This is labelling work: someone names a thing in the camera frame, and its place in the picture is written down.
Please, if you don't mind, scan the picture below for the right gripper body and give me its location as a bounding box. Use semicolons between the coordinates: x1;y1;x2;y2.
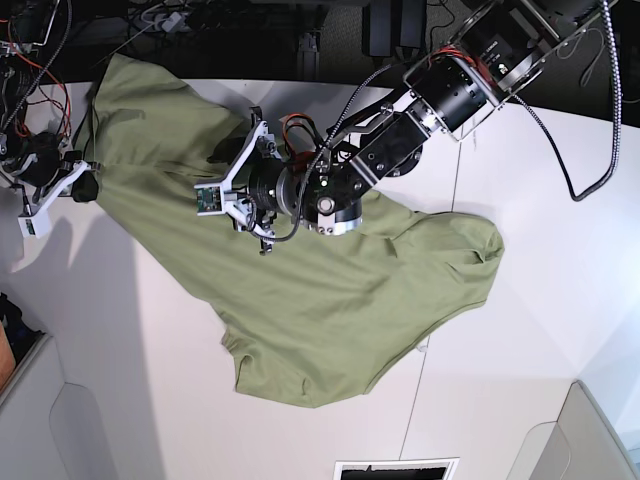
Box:
7;132;100;204

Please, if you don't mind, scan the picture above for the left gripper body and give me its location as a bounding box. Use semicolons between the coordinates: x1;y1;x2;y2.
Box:
223;107;304;255

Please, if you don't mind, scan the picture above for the green t-shirt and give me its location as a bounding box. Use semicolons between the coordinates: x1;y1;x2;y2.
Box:
78;55;505;408

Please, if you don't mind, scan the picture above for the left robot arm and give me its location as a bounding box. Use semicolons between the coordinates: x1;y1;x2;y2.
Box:
195;1;617;253

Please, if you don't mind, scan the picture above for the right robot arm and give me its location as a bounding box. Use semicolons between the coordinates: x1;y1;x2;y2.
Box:
1;1;99;214

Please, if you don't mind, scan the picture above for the white framed floor vent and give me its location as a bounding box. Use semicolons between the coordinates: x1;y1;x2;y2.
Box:
332;458;460;480

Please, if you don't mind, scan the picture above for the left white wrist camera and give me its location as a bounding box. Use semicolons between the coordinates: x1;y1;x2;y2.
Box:
194;184;226;216

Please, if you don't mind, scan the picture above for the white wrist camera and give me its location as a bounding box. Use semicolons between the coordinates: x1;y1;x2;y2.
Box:
194;184;226;216
18;210;51;239

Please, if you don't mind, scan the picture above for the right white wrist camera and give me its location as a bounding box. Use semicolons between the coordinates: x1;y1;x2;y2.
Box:
18;210;51;239

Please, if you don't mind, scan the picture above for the grey table leg bracket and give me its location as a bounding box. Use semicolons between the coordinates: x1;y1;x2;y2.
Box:
296;31;320;82

